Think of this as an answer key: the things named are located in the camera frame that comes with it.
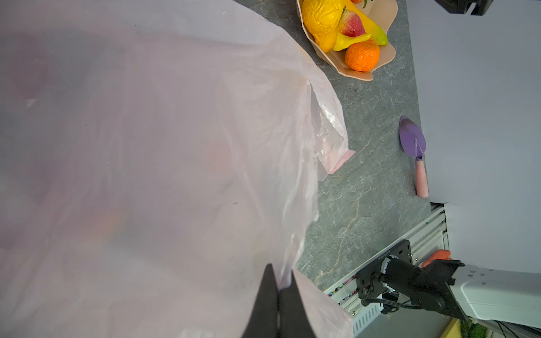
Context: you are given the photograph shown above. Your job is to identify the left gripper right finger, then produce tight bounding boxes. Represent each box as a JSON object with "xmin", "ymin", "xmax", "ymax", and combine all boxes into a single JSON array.
[{"xmin": 278, "ymin": 273, "xmax": 316, "ymax": 338}]

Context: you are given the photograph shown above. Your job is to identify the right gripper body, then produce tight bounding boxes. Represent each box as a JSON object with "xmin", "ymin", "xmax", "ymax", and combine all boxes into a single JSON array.
[{"xmin": 435, "ymin": 0, "xmax": 493, "ymax": 16}]

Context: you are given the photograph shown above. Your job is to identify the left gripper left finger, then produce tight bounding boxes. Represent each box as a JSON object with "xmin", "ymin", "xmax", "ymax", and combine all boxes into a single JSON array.
[{"xmin": 242, "ymin": 263, "xmax": 279, "ymax": 338}]

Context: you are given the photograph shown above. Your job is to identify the yellow lemon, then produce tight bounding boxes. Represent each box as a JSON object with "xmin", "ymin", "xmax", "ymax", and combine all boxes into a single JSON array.
[{"xmin": 301, "ymin": 0, "xmax": 345, "ymax": 53}]

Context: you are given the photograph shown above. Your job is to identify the pink plastic bag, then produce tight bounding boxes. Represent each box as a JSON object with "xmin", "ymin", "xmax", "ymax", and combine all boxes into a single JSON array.
[{"xmin": 1, "ymin": 1, "xmax": 353, "ymax": 337}]

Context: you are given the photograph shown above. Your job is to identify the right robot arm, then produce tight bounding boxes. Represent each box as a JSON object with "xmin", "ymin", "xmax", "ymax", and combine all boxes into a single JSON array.
[{"xmin": 379, "ymin": 254, "xmax": 540, "ymax": 328}]

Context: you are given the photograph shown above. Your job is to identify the beige scalloped fruit bowl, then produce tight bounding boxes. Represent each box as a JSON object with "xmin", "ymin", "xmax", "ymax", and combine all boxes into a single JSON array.
[{"xmin": 301, "ymin": 0, "xmax": 398, "ymax": 82}]

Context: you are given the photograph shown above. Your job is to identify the orange tangerine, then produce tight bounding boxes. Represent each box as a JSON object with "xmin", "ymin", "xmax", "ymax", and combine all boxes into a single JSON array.
[{"xmin": 345, "ymin": 39, "xmax": 380, "ymax": 72}]

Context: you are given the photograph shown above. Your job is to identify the yellow green banana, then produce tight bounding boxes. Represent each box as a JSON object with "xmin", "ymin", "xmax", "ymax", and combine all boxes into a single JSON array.
[{"xmin": 332, "ymin": 33, "xmax": 371, "ymax": 52}]

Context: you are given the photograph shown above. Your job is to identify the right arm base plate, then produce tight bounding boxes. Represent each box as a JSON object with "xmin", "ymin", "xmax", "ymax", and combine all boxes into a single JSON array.
[{"xmin": 356, "ymin": 239, "xmax": 419, "ymax": 315}]

